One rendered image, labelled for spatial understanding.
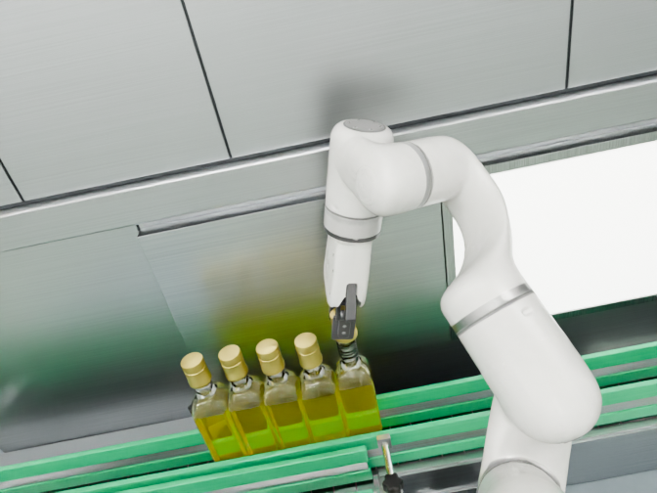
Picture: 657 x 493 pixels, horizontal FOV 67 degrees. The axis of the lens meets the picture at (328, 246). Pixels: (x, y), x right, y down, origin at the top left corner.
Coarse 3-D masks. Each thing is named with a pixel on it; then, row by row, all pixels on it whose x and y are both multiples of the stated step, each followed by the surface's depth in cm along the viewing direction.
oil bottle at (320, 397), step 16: (304, 384) 76; (320, 384) 76; (336, 384) 80; (304, 400) 76; (320, 400) 77; (336, 400) 77; (320, 416) 78; (336, 416) 79; (320, 432) 81; (336, 432) 81
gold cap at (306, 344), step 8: (296, 336) 74; (304, 336) 74; (312, 336) 74; (296, 344) 73; (304, 344) 73; (312, 344) 72; (304, 352) 73; (312, 352) 73; (320, 352) 75; (304, 360) 74; (312, 360) 74; (320, 360) 75; (304, 368) 75; (312, 368) 74
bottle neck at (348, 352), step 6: (336, 342) 75; (348, 342) 77; (354, 342) 74; (342, 348) 74; (348, 348) 74; (354, 348) 75; (342, 354) 75; (348, 354) 75; (354, 354) 75; (342, 360) 76; (348, 360) 75; (354, 360) 76; (342, 366) 77; (348, 366) 76; (354, 366) 76
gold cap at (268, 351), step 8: (264, 344) 74; (272, 344) 74; (256, 352) 73; (264, 352) 73; (272, 352) 73; (280, 352) 75; (264, 360) 73; (272, 360) 73; (280, 360) 74; (264, 368) 74; (272, 368) 74; (280, 368) 75
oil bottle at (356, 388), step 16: (336, 368) 78; (368, 368) 77; (352, 384) 76; (368, 384) 76; (352, 400) 78; (368, 400) 78; (352, 416) 80; (368, 416) 80; (352, 432) 82; (368, 432) 82
